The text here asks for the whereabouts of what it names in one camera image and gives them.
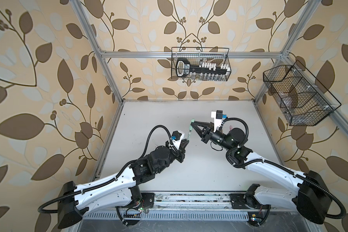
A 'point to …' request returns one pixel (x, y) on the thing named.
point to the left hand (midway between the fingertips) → (188, 140)
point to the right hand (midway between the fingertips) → (192, 125)
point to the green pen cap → (193, 121)
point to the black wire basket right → (301, 99)
